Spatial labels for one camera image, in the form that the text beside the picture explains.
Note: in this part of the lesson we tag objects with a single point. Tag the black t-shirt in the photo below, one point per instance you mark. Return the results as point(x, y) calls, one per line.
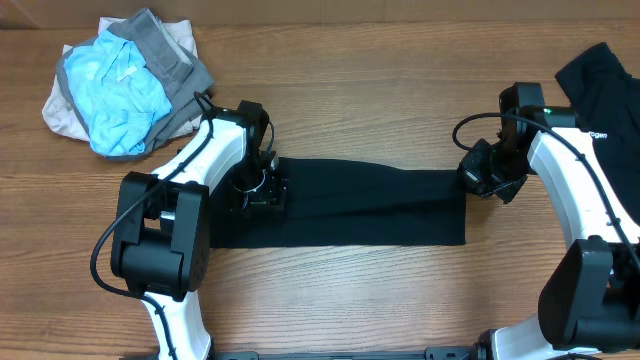
point(340, 203)

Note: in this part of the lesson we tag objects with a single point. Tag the black shirt with white logo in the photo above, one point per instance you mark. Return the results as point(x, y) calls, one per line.
point(606, 98)

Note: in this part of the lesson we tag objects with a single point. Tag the light blue folded shirt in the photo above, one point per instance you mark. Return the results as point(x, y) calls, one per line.
point(115, 93)

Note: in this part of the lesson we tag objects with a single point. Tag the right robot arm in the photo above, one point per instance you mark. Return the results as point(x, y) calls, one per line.
point(590, 304)

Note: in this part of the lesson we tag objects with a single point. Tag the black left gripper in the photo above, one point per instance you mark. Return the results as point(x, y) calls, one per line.
point(275, 194)

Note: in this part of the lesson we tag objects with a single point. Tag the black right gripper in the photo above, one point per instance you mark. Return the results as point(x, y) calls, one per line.
point(469, 171)

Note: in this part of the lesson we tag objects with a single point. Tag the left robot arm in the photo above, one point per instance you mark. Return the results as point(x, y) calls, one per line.
point(162, 231)

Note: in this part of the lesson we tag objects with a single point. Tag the grey folded garment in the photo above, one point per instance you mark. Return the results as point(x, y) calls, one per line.
point(179, 71)

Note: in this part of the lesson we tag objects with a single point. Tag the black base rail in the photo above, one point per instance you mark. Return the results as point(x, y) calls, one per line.
point(475, 352)

